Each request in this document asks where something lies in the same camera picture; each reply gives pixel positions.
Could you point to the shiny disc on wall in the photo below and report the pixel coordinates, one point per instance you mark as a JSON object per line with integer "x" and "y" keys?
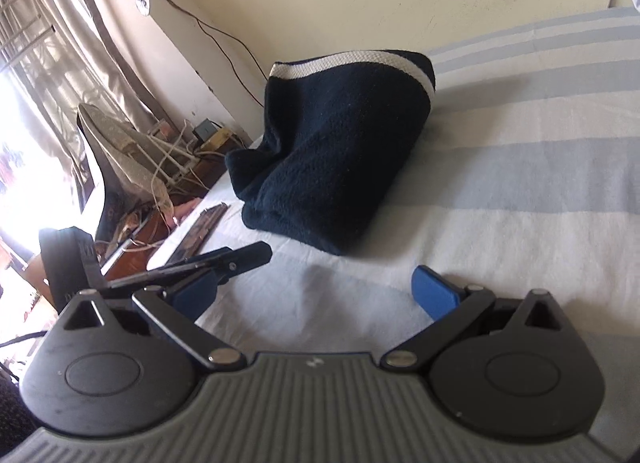
{"x": 142, "y": 3}

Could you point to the beige curtain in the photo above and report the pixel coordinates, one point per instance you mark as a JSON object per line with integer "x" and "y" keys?
{"x": 75, "y": 43}

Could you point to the grey ironing board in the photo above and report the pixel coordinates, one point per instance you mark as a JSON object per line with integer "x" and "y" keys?
{"x": 117, "y": 158}

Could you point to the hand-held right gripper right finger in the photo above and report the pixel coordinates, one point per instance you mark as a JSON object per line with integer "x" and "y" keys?
{"x": 435, "y": 293}

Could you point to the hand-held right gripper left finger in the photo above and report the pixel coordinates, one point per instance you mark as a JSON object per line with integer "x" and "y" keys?
{"x": 195, "y": 293}

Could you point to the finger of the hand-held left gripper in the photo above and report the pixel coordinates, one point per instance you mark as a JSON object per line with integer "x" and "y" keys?
{"x": 240, "y": 255}

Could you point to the navy and green knit sweater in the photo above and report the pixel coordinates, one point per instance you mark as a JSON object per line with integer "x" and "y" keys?
{"x": 330, "y": 153}

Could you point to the striped blue bed sheet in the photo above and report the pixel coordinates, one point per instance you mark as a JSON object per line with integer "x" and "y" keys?
{"x": 500, "y": 168}

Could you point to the dark wooden slat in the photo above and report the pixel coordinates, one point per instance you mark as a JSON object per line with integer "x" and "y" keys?
{"x": 200, "y": 230}

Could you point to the small dark adapter box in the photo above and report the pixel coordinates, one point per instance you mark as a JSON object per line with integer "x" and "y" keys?
{"x": 202, "y": 129}

